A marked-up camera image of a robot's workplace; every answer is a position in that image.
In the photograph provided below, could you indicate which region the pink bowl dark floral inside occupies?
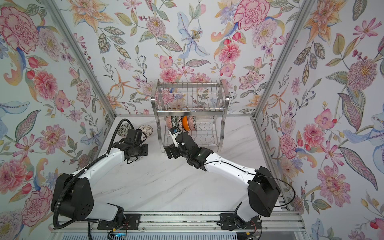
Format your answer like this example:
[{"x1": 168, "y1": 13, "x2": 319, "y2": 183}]
[{"x1": 166, "y1": 116, "x2": 173, "y2": 129}]

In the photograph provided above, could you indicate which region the green leaf patterned bowl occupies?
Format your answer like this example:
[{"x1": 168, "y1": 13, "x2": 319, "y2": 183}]
[{"x1": 171, "y1": 116, "x2": 183, "y2": 131}]

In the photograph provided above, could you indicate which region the stainless steel dish rack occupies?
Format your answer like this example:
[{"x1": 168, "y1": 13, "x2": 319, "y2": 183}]
[{"x1": 151, "y1": 80, "x2": 231, "y2": 151}]

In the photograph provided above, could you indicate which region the black white floral bowl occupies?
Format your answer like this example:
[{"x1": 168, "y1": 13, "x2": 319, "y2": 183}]
[{"x1": 188, "y1": 116, "x2": 197, "y2": 131}]

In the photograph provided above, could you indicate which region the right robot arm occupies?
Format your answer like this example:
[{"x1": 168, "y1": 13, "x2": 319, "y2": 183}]
[{"x1": 165, "y1": 127, "x2": 281, "y2": 223}]

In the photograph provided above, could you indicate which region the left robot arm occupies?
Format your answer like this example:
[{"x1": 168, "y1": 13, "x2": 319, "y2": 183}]
[{"x1": 51, "y1": 129, "x2": 149, "y2": 229}]

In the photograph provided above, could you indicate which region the dark floral patterned bowl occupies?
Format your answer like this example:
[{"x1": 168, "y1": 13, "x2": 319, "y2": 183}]
[{"x1": 117, "y1": 122, "x2": 132, "y2": 138}]

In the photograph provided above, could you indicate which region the brown white patterned bowl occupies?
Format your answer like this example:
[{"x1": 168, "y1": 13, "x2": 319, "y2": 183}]
[{"x1": 139, "y1": 125, "x2": 154, "y2": 137}]

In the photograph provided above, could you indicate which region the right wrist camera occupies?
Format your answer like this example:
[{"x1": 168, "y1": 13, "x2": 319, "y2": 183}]
[{"x1": 169, "y1": 127, "x2": 181, "y2": 148}]

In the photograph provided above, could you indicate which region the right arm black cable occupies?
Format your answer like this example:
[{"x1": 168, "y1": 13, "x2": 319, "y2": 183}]
[{"x1": 176, "y1": 115, "x2": 296, "y2": 208}]

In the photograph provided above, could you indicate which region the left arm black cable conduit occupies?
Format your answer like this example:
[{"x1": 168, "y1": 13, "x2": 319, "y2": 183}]
[{"x1": 52, "y1": 118, "x2": 136, "y2": 230}]

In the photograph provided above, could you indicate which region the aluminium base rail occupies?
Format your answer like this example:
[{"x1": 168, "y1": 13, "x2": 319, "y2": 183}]
[{"x1": 47, "y1": 210, "x2": 307, "y2": 233}]

